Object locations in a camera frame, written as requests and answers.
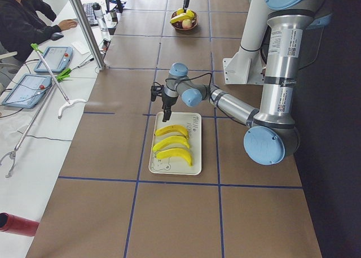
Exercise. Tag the seated person in black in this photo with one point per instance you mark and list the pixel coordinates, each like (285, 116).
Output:
(21, 26)

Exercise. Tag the brown wicker basket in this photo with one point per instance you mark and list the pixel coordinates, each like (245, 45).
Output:
(178, 25)

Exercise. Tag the yellow banana moved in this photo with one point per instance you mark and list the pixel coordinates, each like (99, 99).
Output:
(176, 139)
(176, 152)

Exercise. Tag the pink white peach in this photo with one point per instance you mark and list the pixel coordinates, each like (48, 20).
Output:
(187, 24)

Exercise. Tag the yellow starfruit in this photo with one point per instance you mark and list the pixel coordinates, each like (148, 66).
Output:
(190, 14)

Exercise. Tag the teach pendant near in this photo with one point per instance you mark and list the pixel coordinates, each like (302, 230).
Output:
(28, 91)

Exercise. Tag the red fire extinguisher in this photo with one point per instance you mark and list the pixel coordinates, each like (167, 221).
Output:
(18, 225)

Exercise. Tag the clear water bottle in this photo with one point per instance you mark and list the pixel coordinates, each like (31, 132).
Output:
(99, 17)

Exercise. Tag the yellow banana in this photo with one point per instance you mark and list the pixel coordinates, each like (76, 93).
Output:
(171, 129)
(179, 17)

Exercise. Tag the teach pendant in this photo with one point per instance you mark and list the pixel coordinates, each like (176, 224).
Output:
(28, 91)
(57, 57)

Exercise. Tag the aluminium frame post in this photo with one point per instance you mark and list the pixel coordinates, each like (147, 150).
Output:
(88, 33)

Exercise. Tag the long metal grabber tool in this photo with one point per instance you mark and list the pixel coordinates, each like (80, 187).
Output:
(68, 102)

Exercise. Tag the black keyboard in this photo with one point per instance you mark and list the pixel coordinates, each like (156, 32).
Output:
(89, 12)

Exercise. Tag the teach pendant far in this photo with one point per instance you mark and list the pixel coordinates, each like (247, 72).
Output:
(57, 57)

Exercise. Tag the white rectangular bear tray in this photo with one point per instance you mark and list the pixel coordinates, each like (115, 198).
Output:
(177, 165)

